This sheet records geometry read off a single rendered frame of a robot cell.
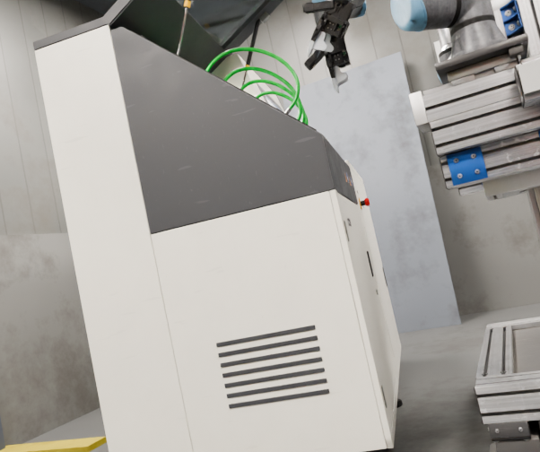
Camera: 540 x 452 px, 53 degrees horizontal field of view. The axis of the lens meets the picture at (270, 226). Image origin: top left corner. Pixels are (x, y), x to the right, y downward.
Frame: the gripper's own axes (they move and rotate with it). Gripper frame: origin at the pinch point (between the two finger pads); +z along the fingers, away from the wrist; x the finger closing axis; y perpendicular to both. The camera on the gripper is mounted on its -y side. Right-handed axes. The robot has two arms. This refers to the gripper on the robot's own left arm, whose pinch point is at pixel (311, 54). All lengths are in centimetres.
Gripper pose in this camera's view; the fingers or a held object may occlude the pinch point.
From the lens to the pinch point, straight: 195.4
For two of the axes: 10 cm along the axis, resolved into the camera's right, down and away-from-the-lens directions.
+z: -3.8, 8.4, 3.9
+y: 8.4, 4.9, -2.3
